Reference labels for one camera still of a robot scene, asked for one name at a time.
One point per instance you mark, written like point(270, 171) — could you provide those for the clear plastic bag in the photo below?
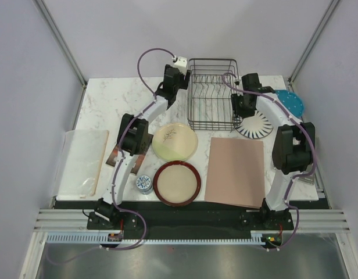
point(80, 164)

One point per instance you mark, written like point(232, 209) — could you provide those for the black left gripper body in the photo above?
point(183, 83)

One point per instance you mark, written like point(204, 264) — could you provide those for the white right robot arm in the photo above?
point(293, 153)

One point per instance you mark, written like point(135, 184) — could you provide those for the cream plate with branch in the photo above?
point(175, 141)

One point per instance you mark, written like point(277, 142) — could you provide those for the blue patterned small cup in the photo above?
point(144, 184)

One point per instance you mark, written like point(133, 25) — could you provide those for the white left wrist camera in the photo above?
point(180, 63)

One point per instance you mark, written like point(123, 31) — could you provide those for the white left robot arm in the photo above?
point(133, 137)

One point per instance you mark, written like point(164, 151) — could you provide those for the blue striped white plate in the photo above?
point(255, 127)

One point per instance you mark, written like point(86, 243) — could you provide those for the pink folder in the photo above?
point(235, 173)

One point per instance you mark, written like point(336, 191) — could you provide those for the teal polka dot plate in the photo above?
point(291, 101)

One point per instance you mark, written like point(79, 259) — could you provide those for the dark sunset book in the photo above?
point(112, 159)

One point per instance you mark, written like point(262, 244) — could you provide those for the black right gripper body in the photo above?
point(239, 107)

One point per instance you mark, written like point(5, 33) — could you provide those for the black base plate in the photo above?
point(198, 219)

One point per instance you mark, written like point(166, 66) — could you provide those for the black wire dish rack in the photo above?
point(209, 99)

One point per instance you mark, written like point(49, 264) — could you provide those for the white cable duct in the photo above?
point(109, 238)

